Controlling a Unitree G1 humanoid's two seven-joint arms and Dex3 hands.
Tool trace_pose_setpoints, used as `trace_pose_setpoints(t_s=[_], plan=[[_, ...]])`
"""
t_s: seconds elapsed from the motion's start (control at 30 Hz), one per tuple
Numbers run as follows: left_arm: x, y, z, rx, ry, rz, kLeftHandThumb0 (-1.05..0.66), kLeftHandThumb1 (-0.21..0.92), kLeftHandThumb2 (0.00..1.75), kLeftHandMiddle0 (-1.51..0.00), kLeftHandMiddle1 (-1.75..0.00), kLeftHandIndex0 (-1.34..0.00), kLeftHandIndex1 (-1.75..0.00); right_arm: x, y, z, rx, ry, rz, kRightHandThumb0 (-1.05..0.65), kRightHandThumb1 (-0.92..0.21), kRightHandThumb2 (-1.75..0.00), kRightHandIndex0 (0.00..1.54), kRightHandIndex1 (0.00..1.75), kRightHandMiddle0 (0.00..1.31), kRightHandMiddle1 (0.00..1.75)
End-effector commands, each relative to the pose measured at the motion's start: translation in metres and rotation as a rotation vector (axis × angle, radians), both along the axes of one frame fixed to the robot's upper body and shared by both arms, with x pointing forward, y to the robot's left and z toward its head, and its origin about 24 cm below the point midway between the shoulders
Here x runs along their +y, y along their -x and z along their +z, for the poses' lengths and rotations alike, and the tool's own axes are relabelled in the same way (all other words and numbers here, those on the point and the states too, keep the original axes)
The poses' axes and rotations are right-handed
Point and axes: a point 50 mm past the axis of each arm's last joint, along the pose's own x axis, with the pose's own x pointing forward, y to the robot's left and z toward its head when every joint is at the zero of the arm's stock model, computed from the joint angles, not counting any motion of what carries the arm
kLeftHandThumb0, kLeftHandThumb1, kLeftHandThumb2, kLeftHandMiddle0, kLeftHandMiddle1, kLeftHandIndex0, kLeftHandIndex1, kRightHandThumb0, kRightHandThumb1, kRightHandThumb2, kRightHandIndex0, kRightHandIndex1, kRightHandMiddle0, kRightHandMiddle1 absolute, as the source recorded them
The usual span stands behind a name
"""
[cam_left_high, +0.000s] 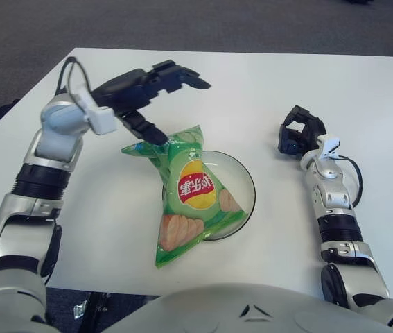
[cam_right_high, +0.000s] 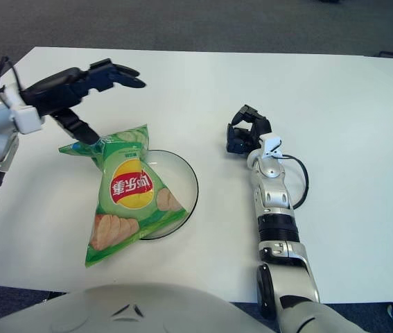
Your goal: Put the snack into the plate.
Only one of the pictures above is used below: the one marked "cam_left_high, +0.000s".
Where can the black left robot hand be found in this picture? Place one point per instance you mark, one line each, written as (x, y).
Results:
(127, 90)

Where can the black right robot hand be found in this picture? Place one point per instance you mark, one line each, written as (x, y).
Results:
(315, 128)

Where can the green potato chips bag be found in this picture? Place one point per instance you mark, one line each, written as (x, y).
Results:
(189, 187)

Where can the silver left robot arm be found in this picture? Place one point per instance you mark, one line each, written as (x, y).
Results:
(43, 180)

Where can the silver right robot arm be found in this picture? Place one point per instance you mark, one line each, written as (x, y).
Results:
(334, 201)

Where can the white plate black rim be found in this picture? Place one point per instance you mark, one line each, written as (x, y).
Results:
(231, 173)

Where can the dark object on carpet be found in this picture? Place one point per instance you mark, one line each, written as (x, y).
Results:
(359, 1)

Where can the grey robot torso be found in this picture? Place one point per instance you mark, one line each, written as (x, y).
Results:
(234, 308)

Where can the black table leg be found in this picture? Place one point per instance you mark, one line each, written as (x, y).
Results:
(102, 301)

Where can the crumpled clear wrapper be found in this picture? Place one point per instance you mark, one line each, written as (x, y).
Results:
(79, 308)

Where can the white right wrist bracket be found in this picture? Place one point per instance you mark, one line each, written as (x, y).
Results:
(329, 144)

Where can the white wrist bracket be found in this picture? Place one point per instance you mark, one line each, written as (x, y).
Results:
(329, 144)
(102, 121)

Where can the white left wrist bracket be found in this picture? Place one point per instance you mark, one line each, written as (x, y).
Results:
(102, 121)

